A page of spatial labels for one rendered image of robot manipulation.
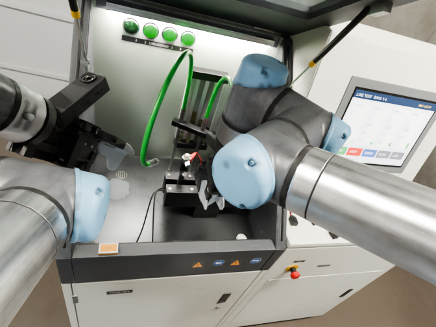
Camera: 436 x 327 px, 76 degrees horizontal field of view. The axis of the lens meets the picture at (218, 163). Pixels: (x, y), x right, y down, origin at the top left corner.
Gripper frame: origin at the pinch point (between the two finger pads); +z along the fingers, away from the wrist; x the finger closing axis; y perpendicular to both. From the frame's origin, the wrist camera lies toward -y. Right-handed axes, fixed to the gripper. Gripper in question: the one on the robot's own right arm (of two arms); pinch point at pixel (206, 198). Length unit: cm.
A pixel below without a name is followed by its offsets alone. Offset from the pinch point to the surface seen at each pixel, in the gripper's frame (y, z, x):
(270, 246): -1.9, 27.1, 29.6
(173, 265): -0.6, 34.3, -2.1
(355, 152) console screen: -27, 3, 65
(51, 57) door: -177, 61, -74
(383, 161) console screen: -27, 6, 81
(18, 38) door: -179, 53, -93
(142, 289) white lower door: -1, 51, -10
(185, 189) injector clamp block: -23.4, 24.0, 2.0
